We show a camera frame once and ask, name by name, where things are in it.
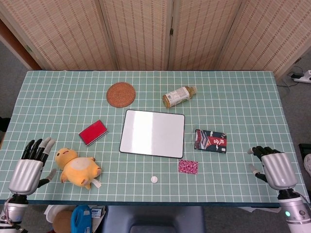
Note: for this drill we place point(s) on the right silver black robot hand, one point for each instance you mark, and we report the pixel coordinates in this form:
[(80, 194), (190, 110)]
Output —
[(279, 170)]

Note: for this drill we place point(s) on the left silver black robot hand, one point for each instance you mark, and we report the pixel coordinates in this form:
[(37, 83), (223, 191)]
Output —
[(25, 176)]

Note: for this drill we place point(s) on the red patterned cloth square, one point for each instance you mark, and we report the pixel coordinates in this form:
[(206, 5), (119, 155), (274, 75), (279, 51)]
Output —
[(188, 166)]

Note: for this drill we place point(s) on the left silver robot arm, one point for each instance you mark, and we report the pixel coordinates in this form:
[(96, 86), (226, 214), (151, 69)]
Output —
[(14, 211)]

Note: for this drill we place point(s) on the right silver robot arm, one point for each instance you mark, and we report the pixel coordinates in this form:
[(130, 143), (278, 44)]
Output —
[(294, 213)]

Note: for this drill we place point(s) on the black box with white item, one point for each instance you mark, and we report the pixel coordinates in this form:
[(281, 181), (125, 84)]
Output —
[(303, 150)]

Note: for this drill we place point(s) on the yellow duck plush toy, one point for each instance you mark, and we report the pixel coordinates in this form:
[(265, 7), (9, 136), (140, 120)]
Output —
[(77, 170)]

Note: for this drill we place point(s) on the blue plastic jug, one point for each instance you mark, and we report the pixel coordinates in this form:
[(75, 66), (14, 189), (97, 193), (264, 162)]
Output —
[(81, 218)]

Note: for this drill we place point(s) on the dark patterned flat box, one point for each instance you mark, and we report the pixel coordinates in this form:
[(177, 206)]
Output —
[(211, 141)]

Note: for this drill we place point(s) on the red flat stamp pad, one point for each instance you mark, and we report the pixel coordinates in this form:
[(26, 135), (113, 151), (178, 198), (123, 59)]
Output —
[(92, 133)]

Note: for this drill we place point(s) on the small white blue carton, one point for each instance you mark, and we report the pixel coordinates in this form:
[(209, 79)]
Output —
[(98, 212)]

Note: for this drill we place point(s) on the green grid tablecloth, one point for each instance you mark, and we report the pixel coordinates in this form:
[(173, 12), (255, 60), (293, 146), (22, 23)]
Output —
[(218, 109)]

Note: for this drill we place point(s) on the white power strip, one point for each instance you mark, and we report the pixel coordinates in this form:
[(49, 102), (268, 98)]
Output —
[(303, 77)]

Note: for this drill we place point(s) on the round woven rattan coaster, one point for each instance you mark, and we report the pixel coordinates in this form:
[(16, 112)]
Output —
[(121, 94)]

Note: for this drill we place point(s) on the green tea plastic bottle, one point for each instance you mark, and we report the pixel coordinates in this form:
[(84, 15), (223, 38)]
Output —
[(177, 96)]

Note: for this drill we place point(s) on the small white round disc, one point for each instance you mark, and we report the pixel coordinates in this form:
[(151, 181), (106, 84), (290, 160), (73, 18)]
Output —
[(154, 179)]

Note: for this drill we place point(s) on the white board with black rim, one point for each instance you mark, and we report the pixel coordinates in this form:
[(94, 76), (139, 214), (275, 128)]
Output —
[(153, 133)]

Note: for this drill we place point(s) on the dark blue padded seat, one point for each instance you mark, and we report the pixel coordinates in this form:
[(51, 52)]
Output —
[(153, 218)]

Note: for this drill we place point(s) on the bamboo folding screen panel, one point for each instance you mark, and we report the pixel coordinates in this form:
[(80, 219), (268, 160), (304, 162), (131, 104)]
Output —
[(199, 31), (141, 31), (267, 31), (60, 29)]

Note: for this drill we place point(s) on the brown wooden door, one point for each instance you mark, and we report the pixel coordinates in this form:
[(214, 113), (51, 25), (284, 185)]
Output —
[(9, 36)]

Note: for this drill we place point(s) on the brass screen hinge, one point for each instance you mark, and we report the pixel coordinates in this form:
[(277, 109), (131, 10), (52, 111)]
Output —
[(171, 31)]

